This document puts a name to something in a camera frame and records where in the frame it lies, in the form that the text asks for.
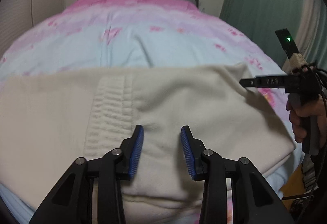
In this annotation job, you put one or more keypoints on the pink floral duvet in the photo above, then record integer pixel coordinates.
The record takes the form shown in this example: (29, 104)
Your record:
(153, 37)

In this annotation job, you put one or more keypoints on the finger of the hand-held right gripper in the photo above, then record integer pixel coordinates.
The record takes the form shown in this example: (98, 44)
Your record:
(265, 81)

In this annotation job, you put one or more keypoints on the white louvered wardrobe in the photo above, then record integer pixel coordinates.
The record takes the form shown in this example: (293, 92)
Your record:
(15, 9)

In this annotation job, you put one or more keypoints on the beige curtain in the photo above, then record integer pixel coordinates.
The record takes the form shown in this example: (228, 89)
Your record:
(314, 22)

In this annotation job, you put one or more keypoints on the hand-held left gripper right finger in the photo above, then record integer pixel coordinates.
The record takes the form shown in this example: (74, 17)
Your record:
(187, 152)

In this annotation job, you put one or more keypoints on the cream pants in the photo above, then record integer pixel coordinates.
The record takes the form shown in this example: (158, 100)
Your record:
(178, 101)

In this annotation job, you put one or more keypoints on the person's right hand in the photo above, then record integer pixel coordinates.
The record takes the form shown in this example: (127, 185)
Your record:
(315, 109)

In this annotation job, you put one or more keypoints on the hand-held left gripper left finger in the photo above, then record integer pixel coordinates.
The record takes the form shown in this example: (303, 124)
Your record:
(135, 152)

